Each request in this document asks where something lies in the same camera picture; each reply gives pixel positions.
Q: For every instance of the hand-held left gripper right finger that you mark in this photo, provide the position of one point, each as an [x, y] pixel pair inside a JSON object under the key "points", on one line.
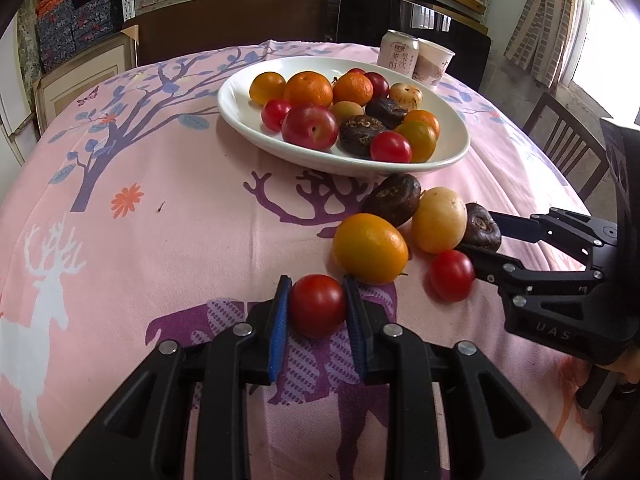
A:
{"points": [[356, 332]]}

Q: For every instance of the bright window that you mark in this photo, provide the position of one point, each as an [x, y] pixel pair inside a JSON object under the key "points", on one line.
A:
{"points": [[605, 45]]}

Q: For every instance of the printed paper cup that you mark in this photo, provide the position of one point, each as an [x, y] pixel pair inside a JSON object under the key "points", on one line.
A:
{"points": [[432, 65]]}

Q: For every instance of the dark brown wooden panel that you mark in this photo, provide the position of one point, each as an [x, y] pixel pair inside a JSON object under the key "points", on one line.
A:
{"points": [[230, 25]]}

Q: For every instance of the dark wooden chair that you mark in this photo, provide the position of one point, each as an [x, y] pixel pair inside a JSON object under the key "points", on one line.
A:
{"points": [[565, 140]]}

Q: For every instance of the black glossy panel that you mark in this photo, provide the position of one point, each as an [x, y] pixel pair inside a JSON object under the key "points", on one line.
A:
{"points": [[365, 15]]}

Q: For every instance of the pink drink can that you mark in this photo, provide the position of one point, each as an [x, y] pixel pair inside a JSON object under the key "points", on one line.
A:
{"points": [[397, 54]]}

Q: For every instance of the striped yellow passion fruit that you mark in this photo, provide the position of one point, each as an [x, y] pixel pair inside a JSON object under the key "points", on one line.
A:
{"points": [[406, 96]]}

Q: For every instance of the red cherry tomato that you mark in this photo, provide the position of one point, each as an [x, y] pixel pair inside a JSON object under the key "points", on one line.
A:
{"points": [[451, 275], [356, 71], [390, 147], [318, 305], [276, 114]]}

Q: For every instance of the white door panel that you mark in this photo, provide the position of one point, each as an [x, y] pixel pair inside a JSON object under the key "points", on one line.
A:
{"points": [[15, 120]]}

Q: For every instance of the person's right hand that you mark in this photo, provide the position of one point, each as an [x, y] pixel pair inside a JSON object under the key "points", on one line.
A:
{"points": [[629, 370]]}

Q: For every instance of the yellow-orange citrus fruit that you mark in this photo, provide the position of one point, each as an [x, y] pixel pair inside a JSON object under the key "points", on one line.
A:
{"points": [[370, 249], [420, 144], [267, 88]]}

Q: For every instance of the large red apple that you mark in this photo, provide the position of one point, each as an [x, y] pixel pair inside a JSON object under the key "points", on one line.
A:
{"points": [[310, 127]]}

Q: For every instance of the pink deer print tablecloth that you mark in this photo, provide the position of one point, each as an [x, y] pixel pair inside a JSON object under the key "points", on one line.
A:
{"points": [[175, 240]]}

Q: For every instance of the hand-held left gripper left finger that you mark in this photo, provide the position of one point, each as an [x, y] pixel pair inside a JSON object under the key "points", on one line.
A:
{"points": [[279, 332]]}

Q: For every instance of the white oval plate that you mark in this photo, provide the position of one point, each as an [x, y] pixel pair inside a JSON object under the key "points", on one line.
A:
{"points": [[240, 105]]}

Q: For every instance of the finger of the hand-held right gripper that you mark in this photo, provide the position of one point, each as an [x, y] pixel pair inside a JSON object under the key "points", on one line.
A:
{"points": [[520, 227], [500, 267]]}

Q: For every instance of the blue patterned storage box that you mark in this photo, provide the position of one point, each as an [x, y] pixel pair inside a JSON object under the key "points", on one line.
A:
{"points": [[97, 17], [55, 40]]}

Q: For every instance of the beige patterned curtain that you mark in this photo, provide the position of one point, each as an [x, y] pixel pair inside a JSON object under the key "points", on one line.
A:
{"points": [[545, 25]]}

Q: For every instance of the light wooden framed board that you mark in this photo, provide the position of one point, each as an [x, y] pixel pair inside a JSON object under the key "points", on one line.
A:
{"points": [[80, 77]]}

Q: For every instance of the smooth yellow passion fruit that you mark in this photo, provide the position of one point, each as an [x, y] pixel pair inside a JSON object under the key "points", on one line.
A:
{"points": [[439, 220]]}

